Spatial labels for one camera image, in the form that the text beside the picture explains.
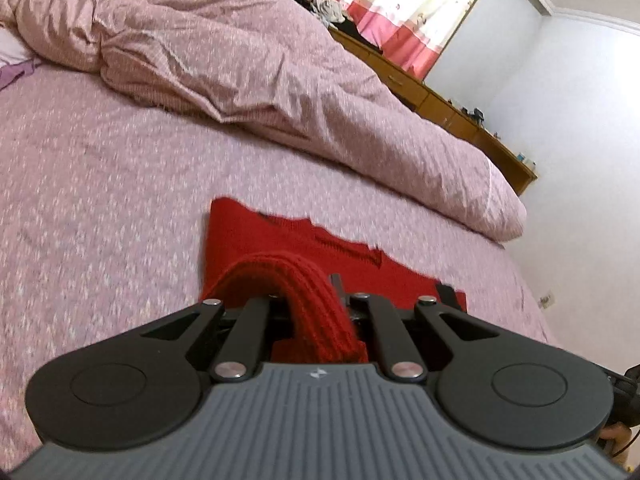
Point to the person's right hand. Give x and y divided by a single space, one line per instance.
614 437

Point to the purple pillow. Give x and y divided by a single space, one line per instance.
12 55

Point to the pink floral quilt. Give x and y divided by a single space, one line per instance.
260 80

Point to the long wooden dresser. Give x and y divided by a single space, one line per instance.
450 110

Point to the pink and white curtain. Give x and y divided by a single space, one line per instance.
380 5

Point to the floral pink bed sheet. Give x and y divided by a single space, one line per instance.
100 200

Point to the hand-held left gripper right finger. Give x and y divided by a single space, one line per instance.
387 330

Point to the red knit sweater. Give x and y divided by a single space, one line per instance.
320 305

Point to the pile of clothes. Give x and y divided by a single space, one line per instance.
325 7

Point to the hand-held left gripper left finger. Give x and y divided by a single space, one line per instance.
247 330

